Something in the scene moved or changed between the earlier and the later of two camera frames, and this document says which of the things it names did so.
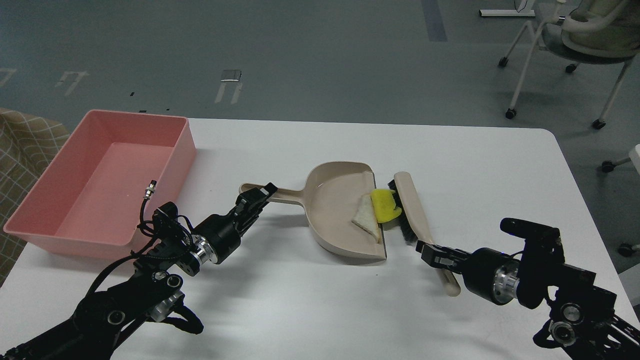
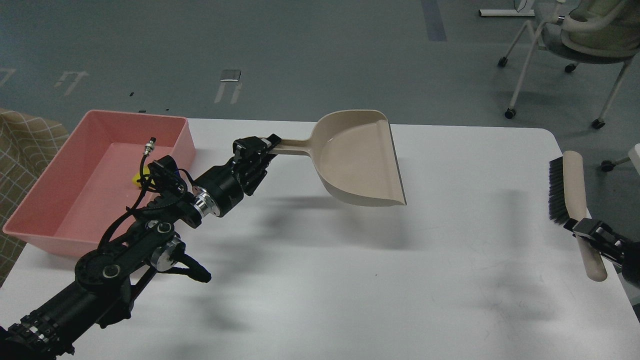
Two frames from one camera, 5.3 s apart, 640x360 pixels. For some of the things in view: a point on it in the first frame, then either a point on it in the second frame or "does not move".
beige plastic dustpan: x=331 y=195 → x=354 y=157
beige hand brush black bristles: x=413 y=222 → x=567 y=201
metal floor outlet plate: x=231 y=75 does not move
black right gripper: x=493 y=275 → x=631 y=261
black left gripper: x=217 y=236 → x=218 y=190
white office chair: x=604 y=31 does not move
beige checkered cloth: x=28 y=143 does not move
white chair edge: x=626 y=250 does not move
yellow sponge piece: x=384 y=204 → x=136 y=176
